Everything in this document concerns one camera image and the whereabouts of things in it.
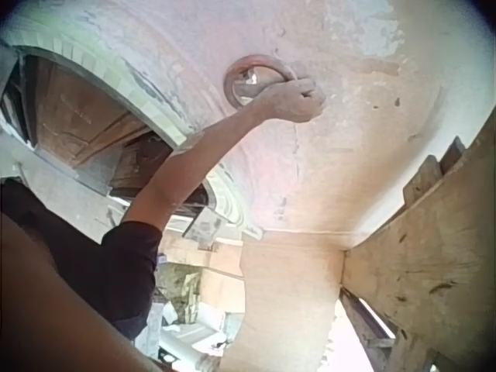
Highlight person's right hand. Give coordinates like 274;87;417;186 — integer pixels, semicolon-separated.
258;77;326;123

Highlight wooden scaffold plank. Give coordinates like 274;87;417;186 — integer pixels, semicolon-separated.
340;112;496;372

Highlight heap of bags and cartons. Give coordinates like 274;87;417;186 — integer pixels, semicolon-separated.
145;208;264;369

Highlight brown wooden door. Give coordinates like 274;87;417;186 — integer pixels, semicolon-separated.
0;53;212;218

